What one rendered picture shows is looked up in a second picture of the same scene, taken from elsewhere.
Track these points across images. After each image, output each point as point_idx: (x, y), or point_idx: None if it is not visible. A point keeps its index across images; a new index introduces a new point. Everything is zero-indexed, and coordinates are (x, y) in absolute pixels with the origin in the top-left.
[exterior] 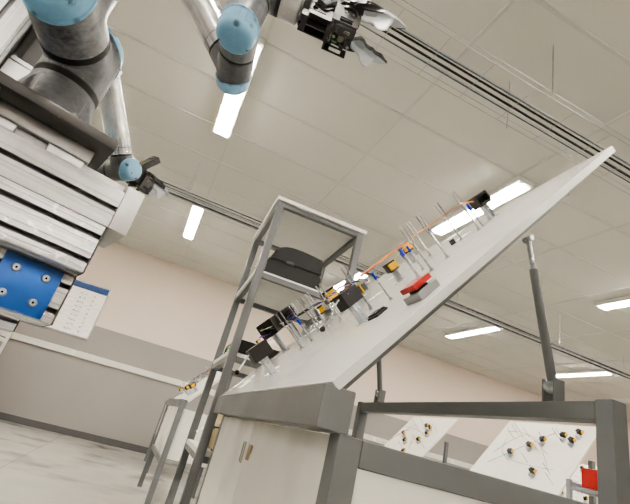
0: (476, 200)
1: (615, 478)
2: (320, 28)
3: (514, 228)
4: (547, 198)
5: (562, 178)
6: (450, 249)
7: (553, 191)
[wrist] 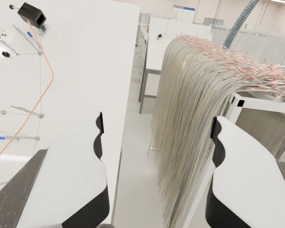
0: (34, 22)
1: (119, 172)
2: None
3: (122, 137)
4: (125, 88)
5: (112, 30)
6: (17, 78)
7: (122, 71)
